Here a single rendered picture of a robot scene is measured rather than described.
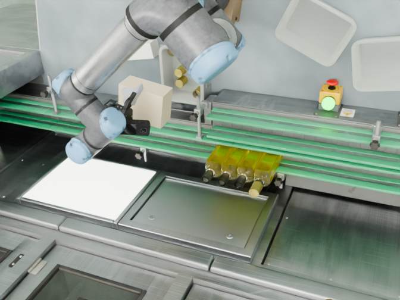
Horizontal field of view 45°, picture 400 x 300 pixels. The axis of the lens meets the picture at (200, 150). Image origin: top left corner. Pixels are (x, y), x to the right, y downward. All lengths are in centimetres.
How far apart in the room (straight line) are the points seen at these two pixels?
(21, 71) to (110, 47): 107
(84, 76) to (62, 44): 94
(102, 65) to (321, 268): 88
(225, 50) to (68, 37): 120
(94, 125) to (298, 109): 75
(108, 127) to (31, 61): 102
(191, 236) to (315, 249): 40
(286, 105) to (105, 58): 78
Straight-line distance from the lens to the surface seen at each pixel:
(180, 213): 167
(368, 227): 172
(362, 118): 169
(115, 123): 128
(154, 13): 105
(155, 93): 155
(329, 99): 167
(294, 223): 169
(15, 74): 217
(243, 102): 175
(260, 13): 173
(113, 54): 117
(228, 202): 171
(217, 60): 103
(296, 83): 178
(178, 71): 184
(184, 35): 103
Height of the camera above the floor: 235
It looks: 52 degrees down
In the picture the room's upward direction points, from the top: 142 degrees counter-clockwise
